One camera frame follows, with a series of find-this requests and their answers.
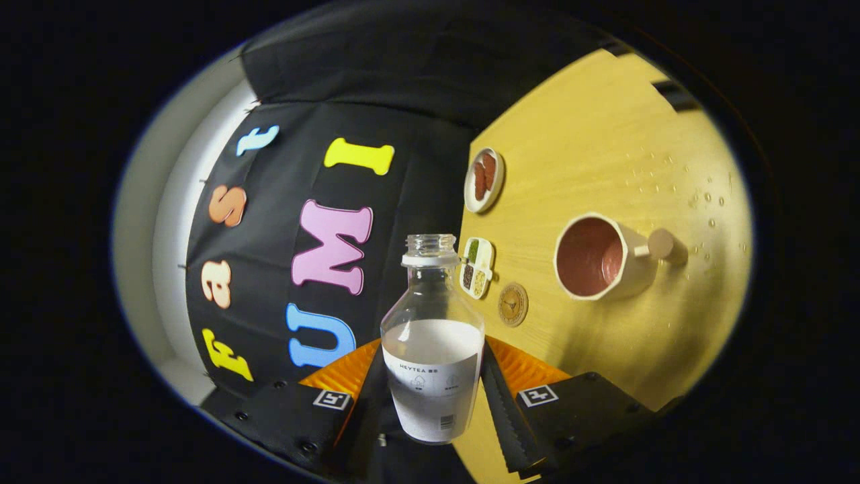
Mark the red meat slice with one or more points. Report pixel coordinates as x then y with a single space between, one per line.
490 171
479 181

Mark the white round plate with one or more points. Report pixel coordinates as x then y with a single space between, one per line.
470 202

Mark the wooden table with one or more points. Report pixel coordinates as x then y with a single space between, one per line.
591 134

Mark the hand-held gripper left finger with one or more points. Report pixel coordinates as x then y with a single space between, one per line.
366 417

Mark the round wooden coaster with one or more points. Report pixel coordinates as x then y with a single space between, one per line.
512 304

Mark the white divided condiment dish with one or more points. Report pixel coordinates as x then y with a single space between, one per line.
487 259

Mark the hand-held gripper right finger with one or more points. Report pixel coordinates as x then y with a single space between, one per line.
500 417

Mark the black backdrop cloth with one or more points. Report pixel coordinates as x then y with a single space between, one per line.
403 67

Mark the black table edge clamp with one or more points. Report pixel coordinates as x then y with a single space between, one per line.
675 95
618 49

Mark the clear juice bottle white label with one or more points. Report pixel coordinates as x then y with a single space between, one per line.
430 363

